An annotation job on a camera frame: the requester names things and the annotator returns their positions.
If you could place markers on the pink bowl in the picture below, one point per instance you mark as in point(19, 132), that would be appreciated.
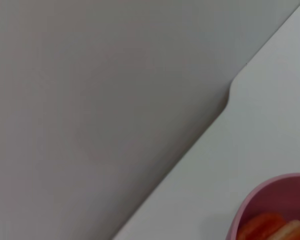
point(285, 192)

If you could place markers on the orange striped bread roll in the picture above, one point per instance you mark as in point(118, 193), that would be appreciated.
point(270, 226)

